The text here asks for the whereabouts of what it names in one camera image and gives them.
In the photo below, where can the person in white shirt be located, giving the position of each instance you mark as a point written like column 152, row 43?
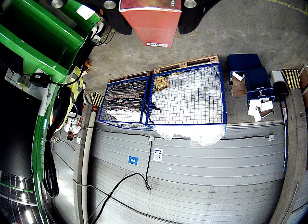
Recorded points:
column 72, row 124

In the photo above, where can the blue square sign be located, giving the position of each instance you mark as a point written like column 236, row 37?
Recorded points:
column 132, row 160

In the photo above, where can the dark red product box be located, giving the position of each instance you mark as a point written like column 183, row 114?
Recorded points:
column 151, row 24

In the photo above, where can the black power adapter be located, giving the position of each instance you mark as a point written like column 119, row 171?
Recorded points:
column 38, row 79

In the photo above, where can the blue bin with white papers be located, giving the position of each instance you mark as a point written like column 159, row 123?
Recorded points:
column 258, row 84

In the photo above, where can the gray roller shutter door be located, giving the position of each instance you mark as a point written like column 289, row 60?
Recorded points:
column 204, row 185

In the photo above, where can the black yellow striped bumper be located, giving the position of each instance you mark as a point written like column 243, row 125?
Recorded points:
column 92, row 98
column 291, row 78

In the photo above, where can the blue mesh container dark contents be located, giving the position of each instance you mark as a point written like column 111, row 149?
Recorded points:
column 125, row 101

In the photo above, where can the white notice sheet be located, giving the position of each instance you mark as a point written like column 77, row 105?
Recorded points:
column 158, row 154

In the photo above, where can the yellow safety vest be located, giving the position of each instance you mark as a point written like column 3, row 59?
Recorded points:
column 77, row 86

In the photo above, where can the small open cardboard box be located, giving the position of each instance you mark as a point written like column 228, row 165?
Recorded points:
column 239, row 86

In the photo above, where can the white gray box unit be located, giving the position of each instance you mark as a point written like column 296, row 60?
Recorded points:
column 278, row 79

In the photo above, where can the crumpled white cardboard box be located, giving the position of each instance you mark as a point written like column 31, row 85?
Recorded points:
column 255, row 110

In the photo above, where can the clear plastic sheet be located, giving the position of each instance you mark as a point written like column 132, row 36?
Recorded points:
column 199, row 135

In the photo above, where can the blue plastic bin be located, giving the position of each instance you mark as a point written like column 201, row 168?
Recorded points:
column 243, row 61

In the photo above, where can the wooden pallet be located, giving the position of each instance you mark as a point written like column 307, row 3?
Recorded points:
column 192, row 62

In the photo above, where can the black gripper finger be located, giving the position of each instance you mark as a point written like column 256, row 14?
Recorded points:
column 190, row 17
column 116, row 19

